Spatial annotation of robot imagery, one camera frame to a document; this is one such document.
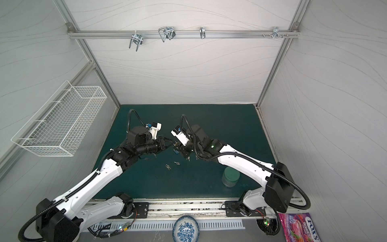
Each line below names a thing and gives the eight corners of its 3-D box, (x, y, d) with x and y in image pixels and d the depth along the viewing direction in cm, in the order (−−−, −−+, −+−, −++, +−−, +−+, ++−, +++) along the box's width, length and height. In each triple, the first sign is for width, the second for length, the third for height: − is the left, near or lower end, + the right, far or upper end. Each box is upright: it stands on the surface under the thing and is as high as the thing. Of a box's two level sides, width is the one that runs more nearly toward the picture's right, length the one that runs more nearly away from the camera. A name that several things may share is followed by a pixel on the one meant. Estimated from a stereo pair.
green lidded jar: (222, 187, 83) (225, 180, 74) (221, 174, 87) (223, 166, 78) (236, 187, 83) (241, 180, 74) (234, 174, 87) (238, 166, 78)
